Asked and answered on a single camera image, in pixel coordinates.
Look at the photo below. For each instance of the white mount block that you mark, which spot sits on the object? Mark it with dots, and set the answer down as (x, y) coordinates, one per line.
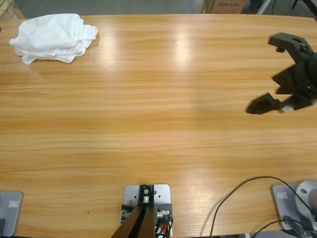
(131, 193)

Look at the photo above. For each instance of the black metal frame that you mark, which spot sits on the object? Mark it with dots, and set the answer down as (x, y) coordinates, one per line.
(312, 6)

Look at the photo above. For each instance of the black bracket with connectors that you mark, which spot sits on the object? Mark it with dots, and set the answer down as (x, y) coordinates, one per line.
(163, 210)

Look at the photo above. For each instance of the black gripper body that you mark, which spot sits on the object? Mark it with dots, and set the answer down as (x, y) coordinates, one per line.
(302, 84)

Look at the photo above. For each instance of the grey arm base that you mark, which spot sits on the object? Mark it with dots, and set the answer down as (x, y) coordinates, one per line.
(12, 215)
(280, 207)

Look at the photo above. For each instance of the cardboard box with AUX print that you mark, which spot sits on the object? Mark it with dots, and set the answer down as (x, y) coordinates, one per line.
(227, 7)

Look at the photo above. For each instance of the white metal frame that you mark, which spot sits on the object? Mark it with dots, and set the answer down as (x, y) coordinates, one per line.
(265, 6)

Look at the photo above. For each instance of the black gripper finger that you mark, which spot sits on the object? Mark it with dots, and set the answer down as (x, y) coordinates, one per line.
(262, 105)

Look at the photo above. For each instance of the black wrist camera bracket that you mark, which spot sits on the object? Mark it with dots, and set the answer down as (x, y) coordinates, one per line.
(289, 42)

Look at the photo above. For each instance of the wooden crate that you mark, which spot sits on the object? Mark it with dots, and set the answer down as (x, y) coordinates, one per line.
(10, 10)

